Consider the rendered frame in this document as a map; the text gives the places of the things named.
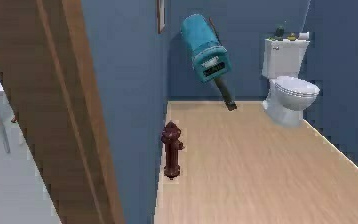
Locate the small yellow green object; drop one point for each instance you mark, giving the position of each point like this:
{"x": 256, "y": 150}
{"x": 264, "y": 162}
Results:
{"x": 291, "y": 36}

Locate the small dark green plant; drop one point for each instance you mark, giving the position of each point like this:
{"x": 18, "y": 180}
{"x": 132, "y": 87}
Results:
{"x": 279, "y": 31}

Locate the dark red fire hydrant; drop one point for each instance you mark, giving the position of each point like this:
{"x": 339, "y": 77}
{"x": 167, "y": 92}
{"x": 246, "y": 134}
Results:
{"x": 171, "y": 150}

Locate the framed wall picture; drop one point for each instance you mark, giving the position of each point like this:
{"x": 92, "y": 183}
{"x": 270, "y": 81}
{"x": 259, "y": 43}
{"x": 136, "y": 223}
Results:
{"x": 161, "y": 15}

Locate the brown wooden room door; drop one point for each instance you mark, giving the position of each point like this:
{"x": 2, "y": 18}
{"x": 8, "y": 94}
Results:
{"x": 50, "y": 100}

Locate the teal mailbox on dark post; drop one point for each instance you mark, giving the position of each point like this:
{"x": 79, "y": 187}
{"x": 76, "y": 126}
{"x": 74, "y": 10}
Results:
{"x": 203, "y": 46}

